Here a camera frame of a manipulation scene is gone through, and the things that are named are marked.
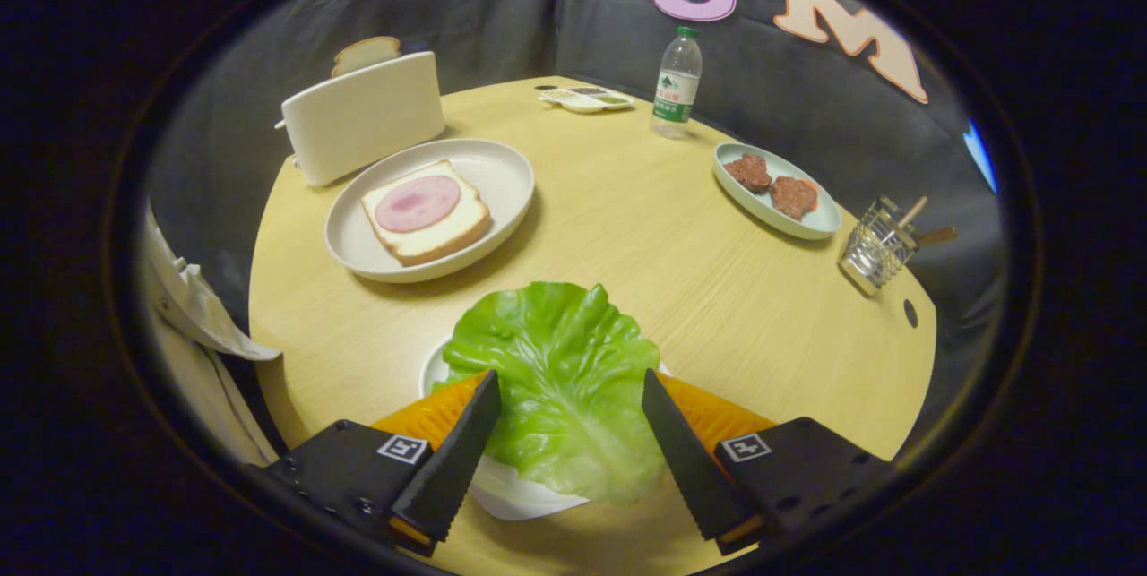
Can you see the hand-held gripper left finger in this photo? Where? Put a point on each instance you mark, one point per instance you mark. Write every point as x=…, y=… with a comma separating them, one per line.
x=457, y=459

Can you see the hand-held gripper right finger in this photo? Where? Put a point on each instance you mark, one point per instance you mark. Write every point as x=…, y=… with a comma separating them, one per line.
x=685, y=459

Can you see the green lettuce leaf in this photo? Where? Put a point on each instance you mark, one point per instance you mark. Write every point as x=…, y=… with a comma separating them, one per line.
x=556, y=361

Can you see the plain bread slice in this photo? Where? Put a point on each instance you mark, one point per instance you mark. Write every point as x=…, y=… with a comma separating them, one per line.
x=366, y=52

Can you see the white oval dish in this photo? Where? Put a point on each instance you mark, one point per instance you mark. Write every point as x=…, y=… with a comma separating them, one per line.
x=511, y=497

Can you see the bread slice under ham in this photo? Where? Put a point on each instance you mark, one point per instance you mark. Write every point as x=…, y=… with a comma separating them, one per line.
x=435, y=240

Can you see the light blue plate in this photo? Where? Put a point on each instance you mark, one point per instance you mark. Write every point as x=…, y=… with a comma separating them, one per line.
x=789, y=222

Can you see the pink ham slice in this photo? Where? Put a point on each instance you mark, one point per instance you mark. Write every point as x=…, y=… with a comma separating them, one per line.
x=418, y=202

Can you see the clear utensil holder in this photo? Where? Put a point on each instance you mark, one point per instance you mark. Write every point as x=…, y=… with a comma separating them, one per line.
x=874, y=253

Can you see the large cream round plate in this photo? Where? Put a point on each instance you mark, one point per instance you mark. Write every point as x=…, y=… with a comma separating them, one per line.
x=502, y=182

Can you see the fried chicken piece orange tip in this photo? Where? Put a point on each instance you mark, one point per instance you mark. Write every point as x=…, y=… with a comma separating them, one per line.
x=793, y=198

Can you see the beige cloth garment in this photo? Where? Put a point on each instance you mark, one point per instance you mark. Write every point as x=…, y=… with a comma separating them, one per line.
x=202, y=316

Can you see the brown fried chicken piece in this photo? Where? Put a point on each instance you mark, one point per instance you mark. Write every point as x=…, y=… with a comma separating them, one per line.
x=748, y=173

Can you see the white toaster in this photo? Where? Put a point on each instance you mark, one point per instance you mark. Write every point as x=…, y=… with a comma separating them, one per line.
x=367, y=119

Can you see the clear water bottle green cap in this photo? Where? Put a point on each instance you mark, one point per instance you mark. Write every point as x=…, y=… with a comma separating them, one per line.
x=676, y=92

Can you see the white divided seasoning dish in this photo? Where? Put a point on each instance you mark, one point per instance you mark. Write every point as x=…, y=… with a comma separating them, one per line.
x=582, y=99

